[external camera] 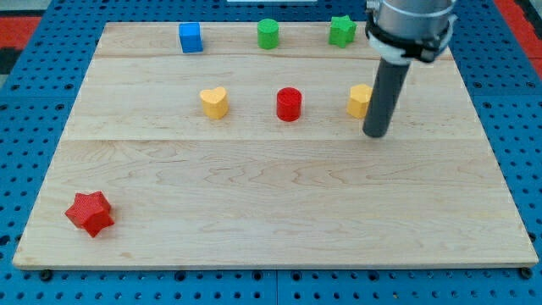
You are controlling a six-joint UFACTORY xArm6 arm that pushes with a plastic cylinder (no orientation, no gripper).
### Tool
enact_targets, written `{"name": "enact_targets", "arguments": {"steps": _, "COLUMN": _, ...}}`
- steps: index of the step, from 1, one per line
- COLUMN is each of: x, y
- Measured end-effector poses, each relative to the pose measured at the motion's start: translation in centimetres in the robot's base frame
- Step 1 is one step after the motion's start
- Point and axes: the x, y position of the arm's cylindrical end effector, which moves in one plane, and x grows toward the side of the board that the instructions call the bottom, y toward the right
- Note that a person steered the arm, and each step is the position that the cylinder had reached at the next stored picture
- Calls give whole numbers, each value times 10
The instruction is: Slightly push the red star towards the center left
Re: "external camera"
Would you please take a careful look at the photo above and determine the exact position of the red cylinder block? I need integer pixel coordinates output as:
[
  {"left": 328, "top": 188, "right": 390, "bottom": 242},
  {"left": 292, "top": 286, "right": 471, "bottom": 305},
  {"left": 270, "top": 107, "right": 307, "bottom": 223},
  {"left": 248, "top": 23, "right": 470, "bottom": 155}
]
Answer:
[{"left": 276, "top": 87, "right": 302, "bottom": 122}]

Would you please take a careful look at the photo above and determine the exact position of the blue cube block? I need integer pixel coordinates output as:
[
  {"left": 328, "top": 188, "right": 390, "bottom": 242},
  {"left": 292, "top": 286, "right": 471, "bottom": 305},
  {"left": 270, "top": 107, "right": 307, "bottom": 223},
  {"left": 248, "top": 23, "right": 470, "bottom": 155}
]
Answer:
[{"left": 179, "top": 22, "right": 203, "bottom": 53}]

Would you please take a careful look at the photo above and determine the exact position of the red star block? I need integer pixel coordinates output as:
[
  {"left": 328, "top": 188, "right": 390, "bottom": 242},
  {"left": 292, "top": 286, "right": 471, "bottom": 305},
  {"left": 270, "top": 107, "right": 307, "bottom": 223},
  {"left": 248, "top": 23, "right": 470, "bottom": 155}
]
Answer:
[{"left": 64, "top": 191, "right": 114, "bottom": 238}]

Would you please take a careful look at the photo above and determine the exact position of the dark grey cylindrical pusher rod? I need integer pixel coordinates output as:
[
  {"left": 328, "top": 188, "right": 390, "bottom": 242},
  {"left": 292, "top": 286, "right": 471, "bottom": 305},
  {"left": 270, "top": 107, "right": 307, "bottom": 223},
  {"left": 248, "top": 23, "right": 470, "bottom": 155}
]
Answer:
[{"left": 362, "top": 58, "right": 410, "bottom": 138}]

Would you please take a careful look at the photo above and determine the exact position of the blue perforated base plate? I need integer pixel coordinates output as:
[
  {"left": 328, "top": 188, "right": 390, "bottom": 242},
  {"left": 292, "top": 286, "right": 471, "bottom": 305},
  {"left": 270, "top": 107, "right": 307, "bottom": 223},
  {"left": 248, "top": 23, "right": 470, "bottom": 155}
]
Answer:
[{"left": 1, "top": 1, "right": 541, "bottom": 304}]

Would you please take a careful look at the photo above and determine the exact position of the yellow heart block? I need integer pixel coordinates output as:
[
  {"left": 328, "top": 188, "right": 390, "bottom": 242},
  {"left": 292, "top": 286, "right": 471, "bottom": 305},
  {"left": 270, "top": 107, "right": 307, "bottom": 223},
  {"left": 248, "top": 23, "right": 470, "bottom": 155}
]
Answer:
[{"left": 200, "top": 86, "right": 229, "bottom": 119}]

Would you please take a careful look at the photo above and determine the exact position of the green cylinder block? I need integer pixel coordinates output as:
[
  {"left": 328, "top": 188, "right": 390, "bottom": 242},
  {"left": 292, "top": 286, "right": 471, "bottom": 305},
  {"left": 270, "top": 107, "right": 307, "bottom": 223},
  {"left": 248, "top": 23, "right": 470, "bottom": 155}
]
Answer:
[{"left": 257, "top": 19, "right": 279, "bottom": 50}]

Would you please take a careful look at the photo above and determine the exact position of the yellow hexagon block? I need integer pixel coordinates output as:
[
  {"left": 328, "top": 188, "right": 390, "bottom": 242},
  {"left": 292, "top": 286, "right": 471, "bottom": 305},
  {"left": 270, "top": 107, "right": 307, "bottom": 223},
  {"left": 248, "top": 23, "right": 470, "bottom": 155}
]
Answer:
[{"left": 346, "top": 84, "right": 373, "bottom": 119}]

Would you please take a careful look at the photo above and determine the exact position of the green star block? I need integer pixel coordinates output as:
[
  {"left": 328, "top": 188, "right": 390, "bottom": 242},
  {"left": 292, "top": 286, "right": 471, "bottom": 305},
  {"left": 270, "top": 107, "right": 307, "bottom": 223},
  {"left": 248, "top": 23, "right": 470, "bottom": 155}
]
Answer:
[{"left": 329, "top": 15, "right": 357, "bottom": 48}]

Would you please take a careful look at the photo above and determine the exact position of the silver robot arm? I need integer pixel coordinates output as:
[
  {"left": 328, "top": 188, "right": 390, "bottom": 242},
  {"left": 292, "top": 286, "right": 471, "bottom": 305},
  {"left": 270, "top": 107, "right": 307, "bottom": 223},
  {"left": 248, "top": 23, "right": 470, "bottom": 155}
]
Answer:
[{"left": 362, "top": 0, "right": 456, "bottom": 138}]

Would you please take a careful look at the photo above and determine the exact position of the wooden board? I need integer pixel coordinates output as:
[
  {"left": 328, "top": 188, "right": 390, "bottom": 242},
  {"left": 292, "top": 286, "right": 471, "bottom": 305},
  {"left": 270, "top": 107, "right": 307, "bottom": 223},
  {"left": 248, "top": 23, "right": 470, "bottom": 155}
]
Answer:
[{"left": 13, "top": 22, "right": 539, "bottom": 270}]

